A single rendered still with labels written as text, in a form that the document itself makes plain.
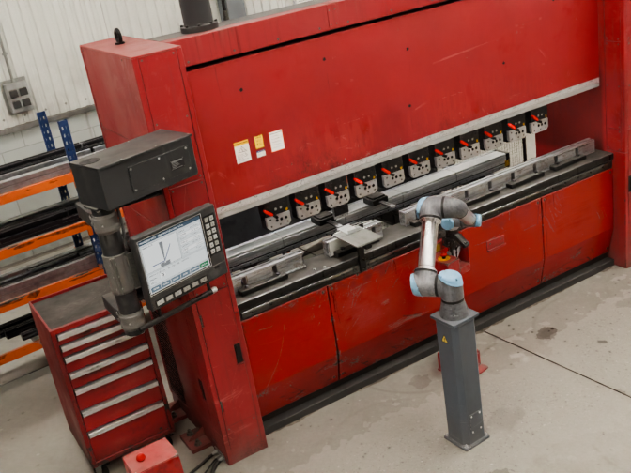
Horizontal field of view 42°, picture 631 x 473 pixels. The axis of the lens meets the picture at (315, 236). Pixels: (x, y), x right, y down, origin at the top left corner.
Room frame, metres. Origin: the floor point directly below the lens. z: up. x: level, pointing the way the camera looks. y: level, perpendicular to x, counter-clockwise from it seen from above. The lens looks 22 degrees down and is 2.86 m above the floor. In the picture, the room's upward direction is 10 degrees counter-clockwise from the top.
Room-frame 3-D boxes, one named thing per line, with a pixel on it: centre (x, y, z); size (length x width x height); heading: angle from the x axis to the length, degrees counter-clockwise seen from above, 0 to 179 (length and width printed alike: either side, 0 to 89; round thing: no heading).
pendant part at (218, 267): (3.53, 0.65, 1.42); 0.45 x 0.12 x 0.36; 132
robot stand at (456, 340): (3.70, -0.63, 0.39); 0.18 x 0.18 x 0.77; 31
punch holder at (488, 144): (5.07, -1.21, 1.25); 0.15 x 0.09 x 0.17; 118
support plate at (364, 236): (4.39, -0.24, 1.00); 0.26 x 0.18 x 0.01; 28
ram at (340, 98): (4.82, -0.75, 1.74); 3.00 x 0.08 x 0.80; 118
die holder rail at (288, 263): (4.27, 0.32, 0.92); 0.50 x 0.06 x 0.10; 118
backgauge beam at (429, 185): (4.98, -0.39, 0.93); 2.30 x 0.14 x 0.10; 118
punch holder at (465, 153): (4.97, -1.04, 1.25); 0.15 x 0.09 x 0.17; 118
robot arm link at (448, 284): (3.70, -0.63, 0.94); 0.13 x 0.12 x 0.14; 66
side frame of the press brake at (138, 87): (4.23, 0.77, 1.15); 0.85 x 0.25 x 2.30; 28
